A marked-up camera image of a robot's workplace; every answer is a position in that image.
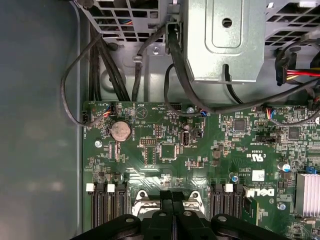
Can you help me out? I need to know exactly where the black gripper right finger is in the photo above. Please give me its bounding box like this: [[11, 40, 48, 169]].
[[172, 191, 289, 240]]

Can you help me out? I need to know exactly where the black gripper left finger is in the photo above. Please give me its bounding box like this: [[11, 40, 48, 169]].
[[72, 191, 175, 240]]

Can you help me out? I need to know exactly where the CPU socket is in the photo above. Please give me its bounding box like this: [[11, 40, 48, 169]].
[[129, 188, 210, 222]]

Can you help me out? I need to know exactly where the black RAM slot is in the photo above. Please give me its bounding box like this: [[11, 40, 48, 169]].
[[96, 184, 109, 226], [106, 184, 119, 222], [209, 184, 225, 216], [233, 184, 245, 221], [85, 183, 99, 230], [223, 183, 235, 218], [116, 184, 129, 217]]

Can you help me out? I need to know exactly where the green RAM stick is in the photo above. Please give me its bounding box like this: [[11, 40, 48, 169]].
[[241, 196, 260, 227]]

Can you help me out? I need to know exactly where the green motherboard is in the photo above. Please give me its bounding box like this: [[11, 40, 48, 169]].
[[81, 99, 320, 240]]

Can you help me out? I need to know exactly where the silver internal USB port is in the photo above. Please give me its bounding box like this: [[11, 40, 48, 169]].
[[180, 129, 193, 147]]

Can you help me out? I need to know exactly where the round silver coin battery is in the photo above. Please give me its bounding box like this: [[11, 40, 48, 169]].
[[109, 120, 132, 142]]

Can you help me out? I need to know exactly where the silver finned heatsink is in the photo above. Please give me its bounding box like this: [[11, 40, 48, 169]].
[[294, 172, 320, 217]]

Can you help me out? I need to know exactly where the black open PC case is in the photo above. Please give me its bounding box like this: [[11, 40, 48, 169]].
[[0, 0, 320, 240]]

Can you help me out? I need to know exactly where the silver metal disk bay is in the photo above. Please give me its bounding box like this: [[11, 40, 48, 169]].
[[183, 0, 266, 84]]

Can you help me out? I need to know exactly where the grey perforated metal cage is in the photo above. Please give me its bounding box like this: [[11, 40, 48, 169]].
[[73, 0, 320, 50]]

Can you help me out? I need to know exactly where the black sleeved cable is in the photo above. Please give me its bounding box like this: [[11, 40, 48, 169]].
[[98, 37, 132, 102], [88, 27, 102, 102], [131, 37, 166, 102]]

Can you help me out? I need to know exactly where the flat black cable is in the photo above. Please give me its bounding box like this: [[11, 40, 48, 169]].
[[167, 22, 195, 85]]

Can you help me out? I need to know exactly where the thin black looped cable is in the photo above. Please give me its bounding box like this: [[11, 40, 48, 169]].
[[60, 31, 113, 126]]

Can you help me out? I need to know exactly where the black power plug with wires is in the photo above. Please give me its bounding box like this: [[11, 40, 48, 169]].
[[274, 51, 320, 87]]

